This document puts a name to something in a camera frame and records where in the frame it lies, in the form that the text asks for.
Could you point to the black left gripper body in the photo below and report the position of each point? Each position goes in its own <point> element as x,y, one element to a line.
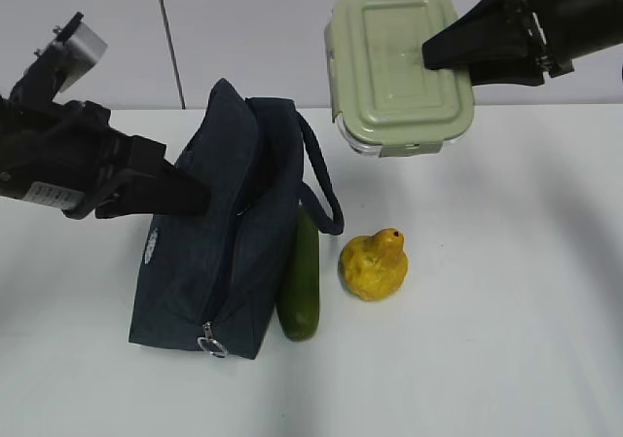
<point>69,158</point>

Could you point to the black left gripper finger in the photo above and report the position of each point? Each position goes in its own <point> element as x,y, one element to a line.
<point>179,193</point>
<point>133,198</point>

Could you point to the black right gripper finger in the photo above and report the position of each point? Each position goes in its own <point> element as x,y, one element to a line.
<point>521,72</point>
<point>492,32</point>

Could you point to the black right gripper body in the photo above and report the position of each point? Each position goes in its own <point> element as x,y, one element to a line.
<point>571,29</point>

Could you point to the dark blue lunch bag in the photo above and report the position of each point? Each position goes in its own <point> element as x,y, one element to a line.
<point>209,282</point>

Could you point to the green lidded glass container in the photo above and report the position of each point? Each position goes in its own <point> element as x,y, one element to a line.
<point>384,100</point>

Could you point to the green cucumber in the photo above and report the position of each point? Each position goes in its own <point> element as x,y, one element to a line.
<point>298,300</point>

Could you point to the yellow pear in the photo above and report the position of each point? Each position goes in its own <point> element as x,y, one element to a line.
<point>374,267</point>

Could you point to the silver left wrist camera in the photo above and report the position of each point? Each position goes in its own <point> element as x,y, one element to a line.
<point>74,51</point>

